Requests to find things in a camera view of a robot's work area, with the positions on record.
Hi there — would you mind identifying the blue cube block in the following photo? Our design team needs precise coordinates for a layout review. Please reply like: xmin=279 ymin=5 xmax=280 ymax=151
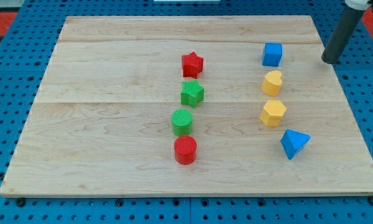
xmin=262 ymin=42 xmax=283 ymax=67

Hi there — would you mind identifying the blue triangle block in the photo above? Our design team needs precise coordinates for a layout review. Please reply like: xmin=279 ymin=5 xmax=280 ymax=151
xmin=280 ymin=129 xmax=311 ymax=160

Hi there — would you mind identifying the wooden board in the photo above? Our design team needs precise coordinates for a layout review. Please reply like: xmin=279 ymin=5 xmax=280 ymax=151
xmin=0 ymin=16 xmax=373 ymax=198

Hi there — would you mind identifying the green star block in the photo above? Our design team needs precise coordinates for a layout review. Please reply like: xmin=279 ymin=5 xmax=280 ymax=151
xmin=181 ymin=80 xmax=205 ymax=108

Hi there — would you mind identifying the green cylinder block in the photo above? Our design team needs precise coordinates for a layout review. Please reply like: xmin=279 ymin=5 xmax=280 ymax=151
xmin=171 ymin=109 xmax=192 ymax=136

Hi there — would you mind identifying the yellow hexagon block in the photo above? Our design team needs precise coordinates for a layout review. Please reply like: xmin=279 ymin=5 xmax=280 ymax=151
xmin=260 ymin=100 xmax=286 ymax=127

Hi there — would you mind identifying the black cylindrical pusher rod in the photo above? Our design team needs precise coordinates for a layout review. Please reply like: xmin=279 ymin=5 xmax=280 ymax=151
xmin=321 ymin=6 xmax=364 ymax=64

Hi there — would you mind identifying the red cylinder block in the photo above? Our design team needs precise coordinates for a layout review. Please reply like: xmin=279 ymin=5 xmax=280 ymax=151
xmin=174 ymin=135 xmax=197 ymax=165

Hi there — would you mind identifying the yellow heart block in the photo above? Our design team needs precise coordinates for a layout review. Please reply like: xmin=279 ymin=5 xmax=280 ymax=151
xmin=261 ymin=70 xmax=283 ymax=96

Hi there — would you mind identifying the white rod mount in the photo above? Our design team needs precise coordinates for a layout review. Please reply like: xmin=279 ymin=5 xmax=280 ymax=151
xmin=345 ymin=0 xmax=371 ymax=11

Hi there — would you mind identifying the red star block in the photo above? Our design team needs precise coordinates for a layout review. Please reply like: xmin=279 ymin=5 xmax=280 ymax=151
xmin=181 ymin=52 xmax=204 ymax=79

